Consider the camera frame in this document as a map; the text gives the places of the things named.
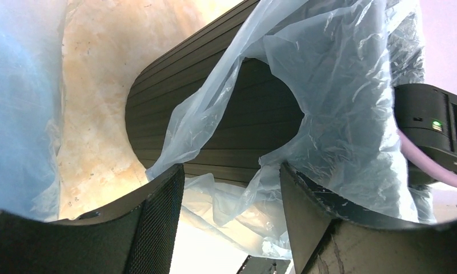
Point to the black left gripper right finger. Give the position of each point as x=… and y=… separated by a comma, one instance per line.
x=330, y=234

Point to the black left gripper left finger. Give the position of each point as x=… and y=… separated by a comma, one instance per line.
x=133, y=234

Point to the black plastic trash bin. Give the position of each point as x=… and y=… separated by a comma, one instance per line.
x=261, y=116

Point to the light blue trash bag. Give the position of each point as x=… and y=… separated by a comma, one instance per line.
x=340, y=61

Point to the translucent yellowish trash bag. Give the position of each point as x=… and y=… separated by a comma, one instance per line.
x=31, y=97

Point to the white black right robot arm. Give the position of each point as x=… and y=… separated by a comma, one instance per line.
x=428, y=116

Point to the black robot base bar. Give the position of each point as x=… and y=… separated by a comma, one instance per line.
x=260, y=265

